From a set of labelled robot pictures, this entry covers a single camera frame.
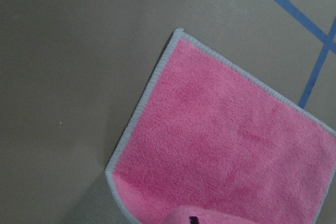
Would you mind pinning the pink towel grey edge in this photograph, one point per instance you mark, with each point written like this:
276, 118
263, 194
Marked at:
209, 140

